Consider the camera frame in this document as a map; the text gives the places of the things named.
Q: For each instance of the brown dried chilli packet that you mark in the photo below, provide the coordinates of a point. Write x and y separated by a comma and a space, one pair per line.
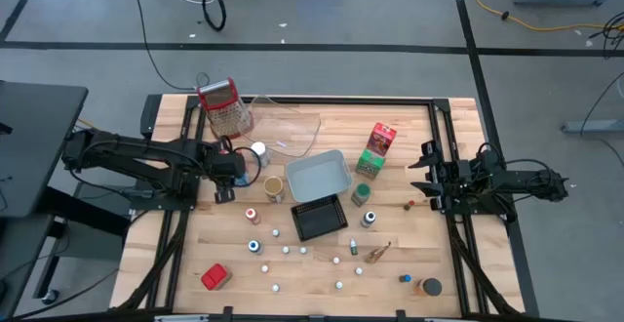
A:
375, 255

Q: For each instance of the black food colouring bottle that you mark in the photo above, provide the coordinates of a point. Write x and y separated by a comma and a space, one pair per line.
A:
369, 217

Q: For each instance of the silver aluminium rail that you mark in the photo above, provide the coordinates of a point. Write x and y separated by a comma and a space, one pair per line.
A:
180, 318

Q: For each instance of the black aluminium table frame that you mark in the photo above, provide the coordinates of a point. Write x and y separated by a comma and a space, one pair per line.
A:
365, 100

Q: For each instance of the red Froot Loops cereal box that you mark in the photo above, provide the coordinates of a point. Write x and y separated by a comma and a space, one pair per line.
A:
381, 139

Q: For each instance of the white-lid spice jar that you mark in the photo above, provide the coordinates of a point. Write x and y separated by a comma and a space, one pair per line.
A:
258, 148

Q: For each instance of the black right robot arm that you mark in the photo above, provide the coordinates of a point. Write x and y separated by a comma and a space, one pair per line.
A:
526, 180

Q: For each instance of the gold-lid jar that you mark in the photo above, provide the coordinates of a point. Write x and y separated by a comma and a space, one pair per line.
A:
273, 185

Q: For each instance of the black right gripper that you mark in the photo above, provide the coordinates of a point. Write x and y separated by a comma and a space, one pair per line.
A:
453, 180

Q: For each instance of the green Apple Jacks cereal box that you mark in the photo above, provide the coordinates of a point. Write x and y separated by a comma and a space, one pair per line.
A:
370, 164

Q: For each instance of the red block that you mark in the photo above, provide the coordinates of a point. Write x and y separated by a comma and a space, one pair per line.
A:
214, 276

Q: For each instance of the black desk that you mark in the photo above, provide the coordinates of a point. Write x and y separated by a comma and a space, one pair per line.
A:
39, 146

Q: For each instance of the small green dropper bottle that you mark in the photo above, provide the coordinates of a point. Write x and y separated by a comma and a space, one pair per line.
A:
353, 249

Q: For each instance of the small blue-cap vial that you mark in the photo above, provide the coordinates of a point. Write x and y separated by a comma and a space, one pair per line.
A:
405, 278

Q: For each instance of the black frame clamp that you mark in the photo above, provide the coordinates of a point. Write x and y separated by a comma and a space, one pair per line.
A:
401, 314
227, 312

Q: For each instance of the green-lid spice jar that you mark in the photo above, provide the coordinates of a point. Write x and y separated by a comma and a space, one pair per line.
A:
362, 191

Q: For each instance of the black mesh basket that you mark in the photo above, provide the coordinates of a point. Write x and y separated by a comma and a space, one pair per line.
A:
319, 217

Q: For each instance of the blue food colouring bottle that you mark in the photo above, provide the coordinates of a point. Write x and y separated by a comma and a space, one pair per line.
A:
253, 246

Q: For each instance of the grey plastic bin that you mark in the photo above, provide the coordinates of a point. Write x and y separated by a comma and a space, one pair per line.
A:
319, 178

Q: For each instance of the black-lid orange spice jar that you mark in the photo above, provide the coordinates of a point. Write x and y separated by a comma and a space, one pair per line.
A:
431, 287

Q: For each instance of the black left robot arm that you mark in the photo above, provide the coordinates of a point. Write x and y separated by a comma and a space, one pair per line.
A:
146, 158

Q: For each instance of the red capped dark marker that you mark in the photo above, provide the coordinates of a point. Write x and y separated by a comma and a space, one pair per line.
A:
408, 206

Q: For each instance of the black desk base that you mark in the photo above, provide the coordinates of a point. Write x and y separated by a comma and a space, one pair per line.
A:
88, 212

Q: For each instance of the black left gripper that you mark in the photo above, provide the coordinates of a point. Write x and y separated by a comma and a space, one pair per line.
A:
229, 168

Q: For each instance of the clear plastic bin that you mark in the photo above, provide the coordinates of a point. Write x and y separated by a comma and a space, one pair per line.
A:
292, 127

